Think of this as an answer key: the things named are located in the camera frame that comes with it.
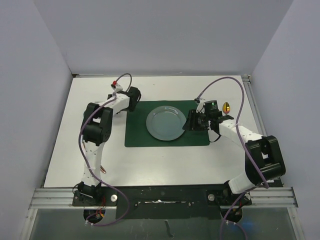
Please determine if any purple cable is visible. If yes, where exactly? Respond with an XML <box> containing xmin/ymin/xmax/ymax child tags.
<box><xmin>194</xmin><ymin>76</ymin><xmax>270</xmax><ymax>240</ymax></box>
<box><xmin>78</xmin><ymin>72</ymin><xmax>133</xmax><ymax>228</ymax></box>

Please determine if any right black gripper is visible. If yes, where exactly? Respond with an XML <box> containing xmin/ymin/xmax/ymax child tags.
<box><xmin>183</xmin><ymin>109</ymin><xmax>211</xmax><ymax>132</ymax></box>

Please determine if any teal round plate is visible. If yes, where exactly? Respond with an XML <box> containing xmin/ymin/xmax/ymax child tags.
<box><xmin>145</xmin><ymin>105</ymin><xmax>187</xmax><ymax>141</ymax></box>

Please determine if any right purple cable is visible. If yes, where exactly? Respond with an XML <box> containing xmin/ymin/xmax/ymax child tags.
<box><xmin>194</xmin><ymin>76</ymin><xmax>270</xmax><ymax>240</ymax></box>

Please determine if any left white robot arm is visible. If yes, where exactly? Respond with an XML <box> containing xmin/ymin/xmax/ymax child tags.
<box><xmin>77</xmin><ymin>86</ymin><xmax>142</xmax><ymax>206</ymax></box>

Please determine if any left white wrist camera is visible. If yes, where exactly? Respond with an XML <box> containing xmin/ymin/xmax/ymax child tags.
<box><xmin>111</xmin><ymin>80</ymin><xmax>123</xmax><ymax>93</ymax></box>

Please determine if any copper knife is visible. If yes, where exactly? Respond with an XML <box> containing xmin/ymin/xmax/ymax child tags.
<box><xmin>100</xmin><ymin>165</ymin><xmax>106</xmax><ymax>174</ymax></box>

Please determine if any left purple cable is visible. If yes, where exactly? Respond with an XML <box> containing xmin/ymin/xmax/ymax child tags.
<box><xmin>78</xmin><ymin>72</ymin><xmax>133</xmax><ymax>228</ymax></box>

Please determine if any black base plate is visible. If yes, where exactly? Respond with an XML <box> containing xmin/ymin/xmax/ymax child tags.
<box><xmin>72</xmin><ymin>184</ymin><xmax>252</xmax><ymax>224</ymax></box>

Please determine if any dark green placemat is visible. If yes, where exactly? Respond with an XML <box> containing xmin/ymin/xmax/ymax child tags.
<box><xmin>124</xmin><ymin>100</ymin><xmax>210</xmax><ymax>148</ymax></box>

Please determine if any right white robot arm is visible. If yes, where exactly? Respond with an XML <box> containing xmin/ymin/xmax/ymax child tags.
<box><xmin>182</xmin><ymin>100</ymin><xmax>286</xmax><ymax>205</ymax></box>

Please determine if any gold iridescent spoon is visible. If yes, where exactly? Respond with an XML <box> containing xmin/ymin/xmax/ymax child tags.
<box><xmin>222</xmin><ymin>102</ymin><xmax>231</xmax><ymax>115</ymax></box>

